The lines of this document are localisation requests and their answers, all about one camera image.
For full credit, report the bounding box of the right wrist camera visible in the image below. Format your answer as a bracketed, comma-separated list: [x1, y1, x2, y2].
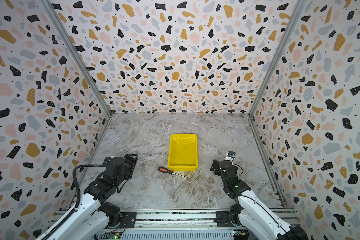
[225, 151, 236, 163]

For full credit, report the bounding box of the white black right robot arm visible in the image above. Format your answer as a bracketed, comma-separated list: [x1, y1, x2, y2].
[210, 160, 308, 240]

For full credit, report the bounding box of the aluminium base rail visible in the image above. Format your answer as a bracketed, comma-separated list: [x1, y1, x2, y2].
[44, 206, 301, 240]

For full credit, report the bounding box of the aluminium corner post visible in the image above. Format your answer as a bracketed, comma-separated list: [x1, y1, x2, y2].
[40, 1, 112, 118]
[249, 0, 307, 119]

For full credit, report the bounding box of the orange black handled screwdriver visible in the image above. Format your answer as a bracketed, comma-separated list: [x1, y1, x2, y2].
[158, 167, 188, 179]

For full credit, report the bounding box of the aluminium corner post right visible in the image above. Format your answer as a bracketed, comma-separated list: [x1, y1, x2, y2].
[249, 0, 307, 119]

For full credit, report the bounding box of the yellow plastic bin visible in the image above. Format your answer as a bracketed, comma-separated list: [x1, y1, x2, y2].
[167, 134, 199, 172]

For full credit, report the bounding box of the aluminium corner post left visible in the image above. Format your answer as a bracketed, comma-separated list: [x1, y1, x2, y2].
[40, 1, 112, 118]

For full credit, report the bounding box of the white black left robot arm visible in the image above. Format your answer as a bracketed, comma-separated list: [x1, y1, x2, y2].
[38, 154, 138, 240]

